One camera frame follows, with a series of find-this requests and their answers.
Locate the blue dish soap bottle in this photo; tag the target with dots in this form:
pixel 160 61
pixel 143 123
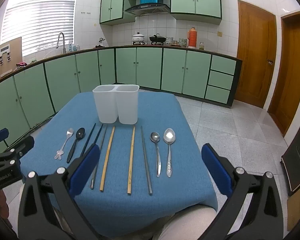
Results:
pixel 71 47

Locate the blue table cloth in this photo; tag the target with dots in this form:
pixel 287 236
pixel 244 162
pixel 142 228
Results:
pixel 130 205

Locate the black range hood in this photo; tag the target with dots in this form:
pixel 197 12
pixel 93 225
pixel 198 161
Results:
pixel 147 8

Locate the cardboard box on counter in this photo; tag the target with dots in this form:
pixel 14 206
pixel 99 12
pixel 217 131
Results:
pixel 16 55

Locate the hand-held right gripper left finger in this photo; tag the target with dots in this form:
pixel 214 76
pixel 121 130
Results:
pixel 86 167

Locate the pink cloth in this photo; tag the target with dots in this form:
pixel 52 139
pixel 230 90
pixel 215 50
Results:
pixel 21 64

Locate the small steel spoon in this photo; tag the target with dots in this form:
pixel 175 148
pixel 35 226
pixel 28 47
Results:
pixel 155 136

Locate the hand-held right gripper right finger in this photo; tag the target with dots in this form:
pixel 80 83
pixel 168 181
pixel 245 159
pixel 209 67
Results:
pixel 215 167

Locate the grey metal chopstick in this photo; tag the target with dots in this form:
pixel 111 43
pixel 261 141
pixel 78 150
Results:
pixel 145 158
pixel 103 137

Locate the green kitchen cabinets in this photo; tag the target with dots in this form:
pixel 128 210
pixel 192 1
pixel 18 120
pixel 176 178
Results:
pixel 150 67
pixel 205 0

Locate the person's beige trouser leg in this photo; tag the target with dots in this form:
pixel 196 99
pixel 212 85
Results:
pixel 190 222

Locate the green upper kitchen cabinets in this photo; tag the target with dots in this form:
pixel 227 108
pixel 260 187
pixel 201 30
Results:
pixel 205 0

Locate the orange thermos flask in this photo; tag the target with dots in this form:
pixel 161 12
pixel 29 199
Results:
pixel 192 38

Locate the white lidded pot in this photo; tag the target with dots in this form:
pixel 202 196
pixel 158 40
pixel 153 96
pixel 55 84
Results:
pixel 138 39

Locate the patterned bowl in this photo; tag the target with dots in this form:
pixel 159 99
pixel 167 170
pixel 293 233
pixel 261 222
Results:
pixel 183 42

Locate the green lower kitchen cabinets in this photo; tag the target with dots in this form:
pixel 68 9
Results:
pixel 150 67

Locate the small glass jar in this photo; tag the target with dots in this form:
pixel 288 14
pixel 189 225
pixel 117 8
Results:
pixel 201 46

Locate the white window blind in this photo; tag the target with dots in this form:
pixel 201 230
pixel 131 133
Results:
pixel 40 17

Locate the black spoon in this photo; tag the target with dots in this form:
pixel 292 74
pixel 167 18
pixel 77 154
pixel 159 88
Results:
pixel 80 133

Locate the steel kitchen faucet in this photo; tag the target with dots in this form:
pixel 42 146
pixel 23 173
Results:
pixel 64 45

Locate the stack of bowls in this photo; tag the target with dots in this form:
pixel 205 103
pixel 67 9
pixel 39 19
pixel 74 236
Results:
pixel 169 41

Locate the plain wooden door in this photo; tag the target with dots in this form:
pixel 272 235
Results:
pixel 290 80

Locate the black wok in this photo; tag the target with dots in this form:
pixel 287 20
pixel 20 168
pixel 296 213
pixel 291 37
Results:
pixel 157 39

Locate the person's left hand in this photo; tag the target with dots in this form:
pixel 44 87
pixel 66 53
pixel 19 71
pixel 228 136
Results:
pixel 2 205

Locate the white two-compartment utensil holder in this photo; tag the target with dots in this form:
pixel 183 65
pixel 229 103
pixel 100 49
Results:
pixel 107 105

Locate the wooden chopstick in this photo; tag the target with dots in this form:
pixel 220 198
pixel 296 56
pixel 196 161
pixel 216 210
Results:
pixel 131 158
pixel 108 158

